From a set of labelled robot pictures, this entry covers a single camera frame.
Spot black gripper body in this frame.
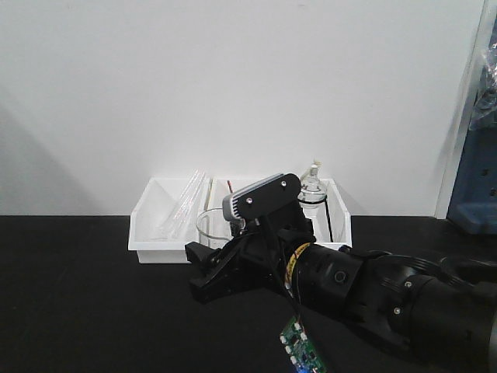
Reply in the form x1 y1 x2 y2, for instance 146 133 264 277
230 201 315 290

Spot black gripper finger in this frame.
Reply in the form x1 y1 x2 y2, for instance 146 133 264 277
185 242 232 272
189 267 249 304

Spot clear glass beaker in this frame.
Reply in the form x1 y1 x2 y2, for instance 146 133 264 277
196 208 233 249

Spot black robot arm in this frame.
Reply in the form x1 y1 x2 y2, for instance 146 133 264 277
185 202 496 372

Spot blue lab cabinet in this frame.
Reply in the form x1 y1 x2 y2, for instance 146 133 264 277
447 1 496 235

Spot white left storage bin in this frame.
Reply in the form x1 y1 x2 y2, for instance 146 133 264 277
128 177 211 263

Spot white storage bin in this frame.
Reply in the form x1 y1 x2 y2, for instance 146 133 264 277
314 179 353 249
128 177 211 263
204 178 273 249

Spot white middle storage bin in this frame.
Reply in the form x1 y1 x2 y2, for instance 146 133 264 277
204 178 273 249

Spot clear glass tubes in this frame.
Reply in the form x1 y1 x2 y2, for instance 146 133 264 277
155 169 206 241

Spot round glass alcohol lamp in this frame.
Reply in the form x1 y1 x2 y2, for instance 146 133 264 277
297 160 327 209

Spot white right storage bin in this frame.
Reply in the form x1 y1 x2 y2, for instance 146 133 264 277
314 179 353 249

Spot green circuit board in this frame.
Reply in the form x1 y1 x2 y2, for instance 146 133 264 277
279 316 328 373

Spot black sink basin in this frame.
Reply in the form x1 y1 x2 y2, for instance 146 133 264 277
439 256 496 284

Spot black camera cable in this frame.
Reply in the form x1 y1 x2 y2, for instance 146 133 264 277
254 217 308 327

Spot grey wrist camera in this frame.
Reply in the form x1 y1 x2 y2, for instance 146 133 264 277
222 173 301 221

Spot black wire tripod stand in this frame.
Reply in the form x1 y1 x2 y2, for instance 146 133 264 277
298 196 334 242

